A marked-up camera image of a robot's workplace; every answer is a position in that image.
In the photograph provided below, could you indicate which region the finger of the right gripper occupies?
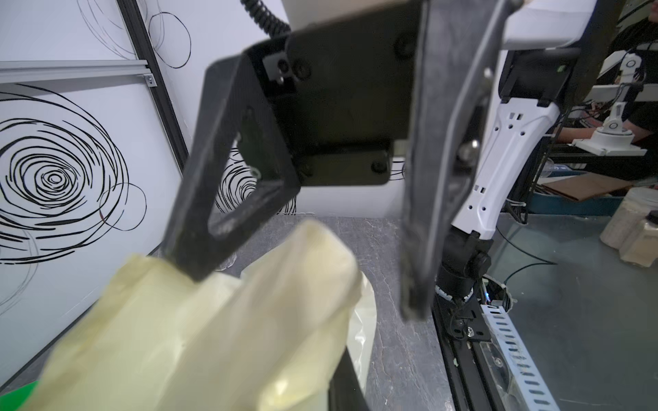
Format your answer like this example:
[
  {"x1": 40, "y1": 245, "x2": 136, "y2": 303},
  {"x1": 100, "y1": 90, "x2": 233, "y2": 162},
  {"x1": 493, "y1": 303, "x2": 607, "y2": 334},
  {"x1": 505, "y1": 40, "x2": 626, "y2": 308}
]
[
  {"x1": 163, "y1": 54, "x2": 301, "y2": 282},
  {"x1": 399, "y1": 1, "x2": 514, "y2": 320}
]

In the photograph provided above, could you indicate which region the yellow printed plastic bag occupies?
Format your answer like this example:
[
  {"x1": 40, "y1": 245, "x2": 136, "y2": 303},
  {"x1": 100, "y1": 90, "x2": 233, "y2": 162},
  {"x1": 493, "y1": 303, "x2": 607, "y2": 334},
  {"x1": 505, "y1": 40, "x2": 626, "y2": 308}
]
[{"x1": 23, "y1": 219, "x2": 376, "y2": 410}]

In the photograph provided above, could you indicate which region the white slotted cable duct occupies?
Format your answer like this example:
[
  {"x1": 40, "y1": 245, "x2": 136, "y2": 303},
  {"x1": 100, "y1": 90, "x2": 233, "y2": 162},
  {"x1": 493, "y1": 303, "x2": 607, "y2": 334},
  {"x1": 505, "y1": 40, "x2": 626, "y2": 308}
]
[{"x1": 481, "y1": 305, "x2": 560, "y2": 410}]

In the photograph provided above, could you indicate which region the green plastic basket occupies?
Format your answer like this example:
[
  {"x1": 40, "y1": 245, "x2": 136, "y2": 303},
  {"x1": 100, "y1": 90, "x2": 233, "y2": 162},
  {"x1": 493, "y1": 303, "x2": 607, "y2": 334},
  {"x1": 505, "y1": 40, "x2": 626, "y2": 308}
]
[{"x1": 0, "y1": 381, "x2": 38, "y2": 411}]

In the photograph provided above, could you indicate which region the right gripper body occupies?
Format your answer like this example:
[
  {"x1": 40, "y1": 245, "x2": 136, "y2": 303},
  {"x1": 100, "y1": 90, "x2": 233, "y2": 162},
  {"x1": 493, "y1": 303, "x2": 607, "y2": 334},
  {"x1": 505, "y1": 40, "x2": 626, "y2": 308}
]
[{"x1": 241, "y1": 1, "x2": 423, "y2": 187}]

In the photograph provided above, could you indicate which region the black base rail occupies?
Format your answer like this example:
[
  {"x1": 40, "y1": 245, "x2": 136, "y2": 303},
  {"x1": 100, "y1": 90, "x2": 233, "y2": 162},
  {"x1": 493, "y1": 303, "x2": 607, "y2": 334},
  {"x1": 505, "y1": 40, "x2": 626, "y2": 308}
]
[{"x1": 432, "y1": 295, "x2": 510, "y2": 410}]

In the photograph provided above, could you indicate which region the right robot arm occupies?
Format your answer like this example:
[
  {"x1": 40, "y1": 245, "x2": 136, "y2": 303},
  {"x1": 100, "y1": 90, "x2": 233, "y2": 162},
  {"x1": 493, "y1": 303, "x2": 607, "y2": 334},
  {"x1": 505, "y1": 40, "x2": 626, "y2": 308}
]
[{"x1": 161, "y1": 1, "x2": 623, "y2": 320}]

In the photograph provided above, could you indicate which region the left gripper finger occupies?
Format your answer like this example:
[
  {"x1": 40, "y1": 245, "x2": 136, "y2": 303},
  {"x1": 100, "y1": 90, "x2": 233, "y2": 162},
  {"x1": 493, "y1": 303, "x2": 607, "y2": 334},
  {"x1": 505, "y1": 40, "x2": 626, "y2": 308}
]
[{"x1": 328, "y1": 349, "x2": 369, "y2": 411}]

